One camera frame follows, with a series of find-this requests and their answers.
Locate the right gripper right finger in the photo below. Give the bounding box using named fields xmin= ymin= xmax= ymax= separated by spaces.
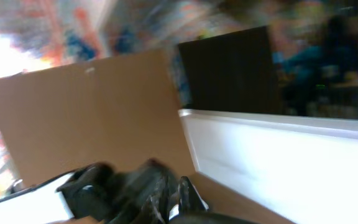
xmin=169 ymin=176 xmax=255 ymax=224

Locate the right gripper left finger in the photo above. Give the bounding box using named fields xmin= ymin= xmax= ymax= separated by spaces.
xmin=104 ymin=159 xmax=178 ymax=223

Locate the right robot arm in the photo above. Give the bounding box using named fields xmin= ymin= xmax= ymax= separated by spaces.
xmin=0 ymin=159 xmax=247 ymax=224

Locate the brown cardboard board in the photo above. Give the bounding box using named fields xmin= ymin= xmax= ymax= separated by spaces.
xmin=0 ymin=50 xmax=195 ymax=185

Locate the black monitor screen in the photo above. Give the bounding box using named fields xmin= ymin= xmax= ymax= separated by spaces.
xmin=178 ymin=26 xmax=282 ymax=114

